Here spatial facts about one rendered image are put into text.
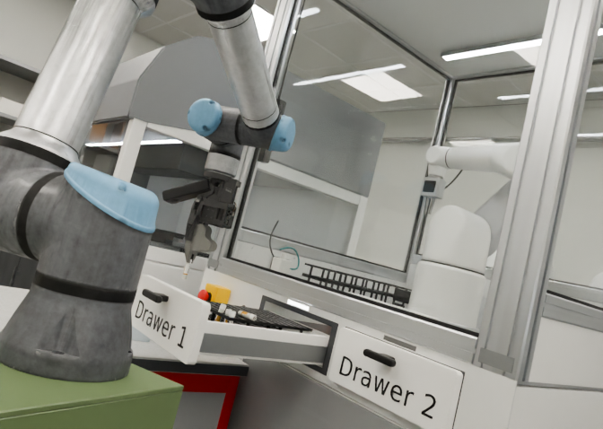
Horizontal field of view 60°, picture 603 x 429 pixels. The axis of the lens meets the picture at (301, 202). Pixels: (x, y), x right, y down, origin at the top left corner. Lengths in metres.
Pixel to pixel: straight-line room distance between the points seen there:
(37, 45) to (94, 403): 4.85
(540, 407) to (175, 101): 1.48
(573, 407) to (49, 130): 0.98
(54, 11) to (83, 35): 4.63
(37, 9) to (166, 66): 3.52
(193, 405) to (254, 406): 0.15
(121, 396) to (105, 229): 0.18
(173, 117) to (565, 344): 1.43
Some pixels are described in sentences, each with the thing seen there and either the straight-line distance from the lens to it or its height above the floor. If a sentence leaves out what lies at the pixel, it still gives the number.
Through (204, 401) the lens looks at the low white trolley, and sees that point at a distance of 1.33.
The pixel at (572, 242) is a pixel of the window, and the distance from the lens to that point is 1.04.
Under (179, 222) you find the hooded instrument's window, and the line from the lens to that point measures 1.97.
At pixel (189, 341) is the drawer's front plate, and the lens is 0.96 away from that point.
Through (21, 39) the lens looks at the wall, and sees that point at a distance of 5.30.
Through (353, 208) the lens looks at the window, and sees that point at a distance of 1.20.
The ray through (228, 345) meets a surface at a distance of 1.01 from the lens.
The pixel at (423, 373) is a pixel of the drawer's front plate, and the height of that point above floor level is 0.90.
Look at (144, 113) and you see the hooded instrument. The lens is 1.88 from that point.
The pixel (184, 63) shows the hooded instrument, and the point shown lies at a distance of 1.97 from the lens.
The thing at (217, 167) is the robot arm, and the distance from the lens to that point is 1.19.
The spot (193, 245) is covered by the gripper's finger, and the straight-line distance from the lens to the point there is 1.19.
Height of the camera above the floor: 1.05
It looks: 6 degrees up
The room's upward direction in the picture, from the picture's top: 14 degrees clockwise
